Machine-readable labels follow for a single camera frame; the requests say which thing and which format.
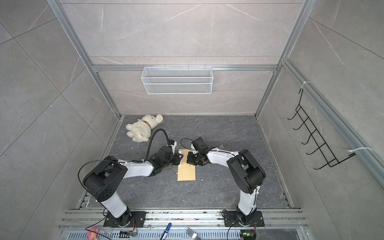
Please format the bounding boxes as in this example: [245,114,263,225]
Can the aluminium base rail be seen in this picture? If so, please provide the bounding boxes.
[57,208,313,240]

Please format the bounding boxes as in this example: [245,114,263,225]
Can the white teddy bear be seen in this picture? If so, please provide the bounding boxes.
[126,115,164,143]

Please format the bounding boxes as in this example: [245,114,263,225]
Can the silver fork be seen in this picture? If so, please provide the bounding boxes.
[186,228,202,240]

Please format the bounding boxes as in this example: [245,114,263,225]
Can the blue marker pen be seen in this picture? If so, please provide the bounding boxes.
[160,223,172,240]

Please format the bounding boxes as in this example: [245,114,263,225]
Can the yellow envelope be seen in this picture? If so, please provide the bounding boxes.
[178,149,196,182]

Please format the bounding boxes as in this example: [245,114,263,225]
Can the pink object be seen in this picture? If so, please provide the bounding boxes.
[87,228,99,240]

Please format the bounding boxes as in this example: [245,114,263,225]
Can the white wire mesh basket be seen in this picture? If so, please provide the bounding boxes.
[141,67,214,95]

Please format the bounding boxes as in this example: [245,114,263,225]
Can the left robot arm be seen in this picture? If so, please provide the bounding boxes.
[79,129,183,227]

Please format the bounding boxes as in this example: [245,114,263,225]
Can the black wire hook rack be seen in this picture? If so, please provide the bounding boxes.
[287,89,356,170]

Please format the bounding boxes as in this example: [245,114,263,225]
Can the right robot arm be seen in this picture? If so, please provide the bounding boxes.
[187,138,266,227]

